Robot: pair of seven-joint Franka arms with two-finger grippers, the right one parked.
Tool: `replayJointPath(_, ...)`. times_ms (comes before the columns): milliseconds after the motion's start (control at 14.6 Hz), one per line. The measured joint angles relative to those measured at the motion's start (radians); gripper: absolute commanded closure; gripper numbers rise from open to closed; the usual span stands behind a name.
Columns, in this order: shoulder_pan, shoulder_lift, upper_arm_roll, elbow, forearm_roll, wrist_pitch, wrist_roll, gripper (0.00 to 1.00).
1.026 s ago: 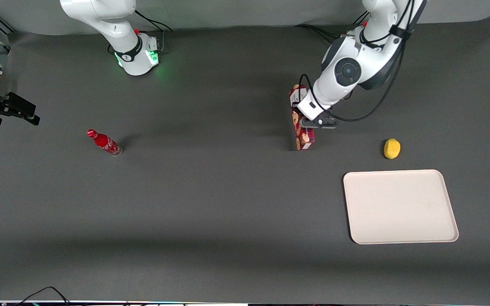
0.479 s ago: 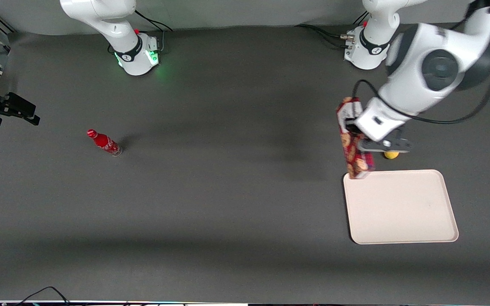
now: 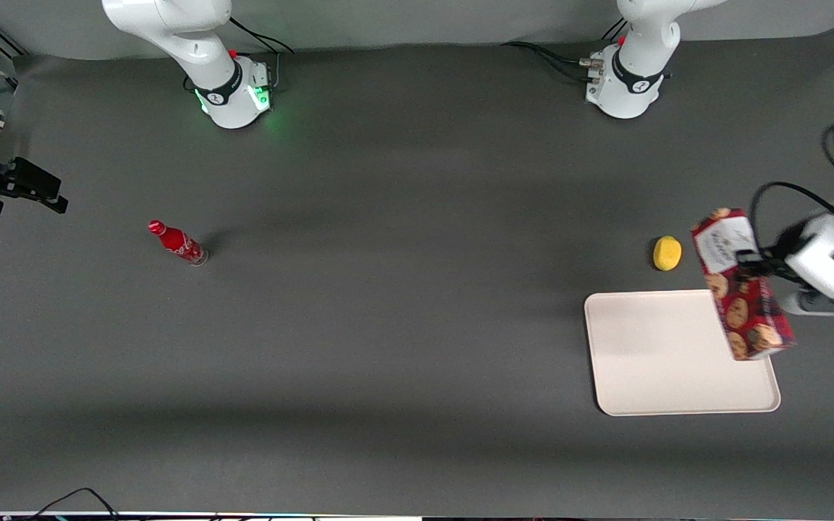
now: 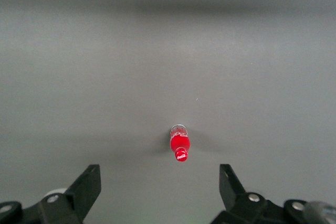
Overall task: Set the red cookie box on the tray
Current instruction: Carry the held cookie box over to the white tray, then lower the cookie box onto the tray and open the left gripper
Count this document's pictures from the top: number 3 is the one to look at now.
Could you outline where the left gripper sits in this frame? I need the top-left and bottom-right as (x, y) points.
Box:
(734, 210), (834, 301)

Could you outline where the red cookie box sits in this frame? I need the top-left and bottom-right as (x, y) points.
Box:
(691, 208), (796, 361)

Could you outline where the cream plastic tray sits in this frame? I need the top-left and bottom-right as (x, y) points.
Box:
(584, 289), (782, 417)

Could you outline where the yellow lemon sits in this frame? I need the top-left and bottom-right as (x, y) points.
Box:
(652, 236), (683, 272)

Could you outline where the red cola bottle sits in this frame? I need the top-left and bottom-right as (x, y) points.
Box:
(148, 220), (209, 267)

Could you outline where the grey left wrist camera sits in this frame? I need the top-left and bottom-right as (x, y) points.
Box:
(783, 281), (834, 319)

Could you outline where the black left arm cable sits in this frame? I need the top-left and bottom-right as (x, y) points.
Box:
(749, 181), (834, 254)

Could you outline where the black base cable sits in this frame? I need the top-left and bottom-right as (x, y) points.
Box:
(229, 16), (295, 56)
(500, 41), (595, 82)

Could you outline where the black thin cable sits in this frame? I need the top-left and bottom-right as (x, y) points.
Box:
(26, 488), (121, 521)

